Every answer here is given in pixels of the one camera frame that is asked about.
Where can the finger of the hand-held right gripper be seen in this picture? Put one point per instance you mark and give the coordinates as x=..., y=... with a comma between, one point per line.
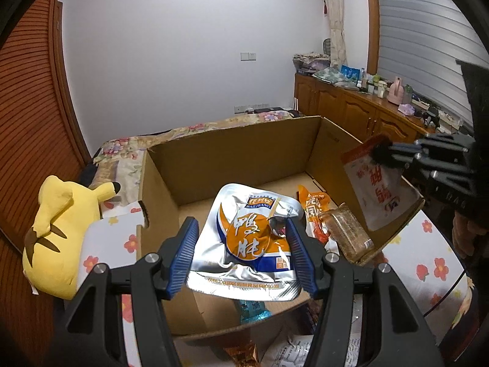
x=420, y=147
x=439, y=172

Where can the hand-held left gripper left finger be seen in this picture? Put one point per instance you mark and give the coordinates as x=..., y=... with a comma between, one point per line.
x=183, y=260

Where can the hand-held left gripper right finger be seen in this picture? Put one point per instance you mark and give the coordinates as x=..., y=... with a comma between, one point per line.
x=301, y=260

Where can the clear packet of brown cakes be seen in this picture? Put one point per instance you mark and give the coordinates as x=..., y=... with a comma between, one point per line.
x=347, y=233

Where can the long orange snack packet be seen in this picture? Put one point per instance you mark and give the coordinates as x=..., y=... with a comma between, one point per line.
x=311, y=206

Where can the silver snack packet orange print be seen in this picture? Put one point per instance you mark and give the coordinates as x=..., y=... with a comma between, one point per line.
x=244, y=237

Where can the white red snack pouch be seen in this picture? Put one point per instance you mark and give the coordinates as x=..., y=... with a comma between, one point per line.
x=378, y=195

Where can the brown cardboard box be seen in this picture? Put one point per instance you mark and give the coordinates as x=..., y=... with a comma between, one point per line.
x=229, y=160

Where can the person's right hand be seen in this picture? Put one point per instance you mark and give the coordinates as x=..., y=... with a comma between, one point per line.
x=464, y=237

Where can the blue snack packet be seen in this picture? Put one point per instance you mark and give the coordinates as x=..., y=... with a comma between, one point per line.
x=252, y=311

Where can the strawberry flower printed cloth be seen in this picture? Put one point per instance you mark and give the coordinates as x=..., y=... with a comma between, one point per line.
x=114, y=237

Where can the row of small bottles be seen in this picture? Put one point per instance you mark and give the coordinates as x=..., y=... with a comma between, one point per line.
x=372, y=84

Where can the wooden sideboard cabinet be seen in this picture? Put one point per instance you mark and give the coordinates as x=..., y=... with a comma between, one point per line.
x=344, y=111

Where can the white snack pouch grey print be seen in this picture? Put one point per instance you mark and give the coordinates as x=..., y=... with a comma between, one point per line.
x=290, y=353

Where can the grey window blind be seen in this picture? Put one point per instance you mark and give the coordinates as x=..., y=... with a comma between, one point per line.
x=424, y=38

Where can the blue box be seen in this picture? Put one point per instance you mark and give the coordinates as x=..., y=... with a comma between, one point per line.
x=349, y=72

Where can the green patterned cloth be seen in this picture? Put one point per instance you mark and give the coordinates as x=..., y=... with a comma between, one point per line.
x=330, y=75

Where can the yellow plush toy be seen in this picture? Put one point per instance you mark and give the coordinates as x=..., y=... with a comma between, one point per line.
x=57, y=237

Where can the pile of folded cloths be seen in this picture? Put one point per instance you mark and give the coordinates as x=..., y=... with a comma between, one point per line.
x=309, y=61

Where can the beige curtain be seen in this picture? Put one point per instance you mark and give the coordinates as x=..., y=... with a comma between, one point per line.
x=336, y=19

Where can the red-brown slatted wardrobe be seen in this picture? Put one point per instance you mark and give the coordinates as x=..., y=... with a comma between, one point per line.
x=26, y=103

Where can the wooden window frame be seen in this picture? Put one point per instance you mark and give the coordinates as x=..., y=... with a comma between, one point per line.
x=371, y=19

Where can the white wall socket strip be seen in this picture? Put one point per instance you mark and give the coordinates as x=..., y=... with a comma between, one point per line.
x=252, y=107

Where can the white wall switch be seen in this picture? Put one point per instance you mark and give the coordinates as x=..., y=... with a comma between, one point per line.
x=248, y=56

